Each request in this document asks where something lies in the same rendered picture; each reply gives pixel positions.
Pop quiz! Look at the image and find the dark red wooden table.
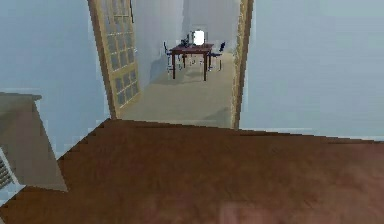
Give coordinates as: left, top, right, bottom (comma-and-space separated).
168, 43, 215, 82

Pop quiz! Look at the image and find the tan glazed room door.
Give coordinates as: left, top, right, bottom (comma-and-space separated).
87, 0, 142, 120

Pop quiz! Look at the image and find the blue metal-legged chair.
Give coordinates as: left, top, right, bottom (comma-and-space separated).
162, 41, 183, 73
208, 41, 227, 72

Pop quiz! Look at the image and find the grey-brown cabinet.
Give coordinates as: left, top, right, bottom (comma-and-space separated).
0, 92, 69, 201

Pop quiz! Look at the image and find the white glowing lamp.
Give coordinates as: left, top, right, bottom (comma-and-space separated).
193, 29, 206, 46

